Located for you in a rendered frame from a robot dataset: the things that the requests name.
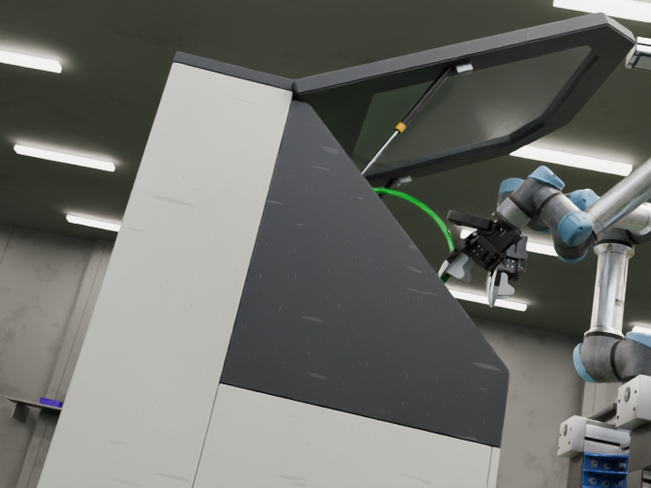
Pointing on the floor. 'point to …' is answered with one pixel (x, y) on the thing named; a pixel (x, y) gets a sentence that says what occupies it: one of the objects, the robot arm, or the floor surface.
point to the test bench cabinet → (329, 449)
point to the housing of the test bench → (172, 283)
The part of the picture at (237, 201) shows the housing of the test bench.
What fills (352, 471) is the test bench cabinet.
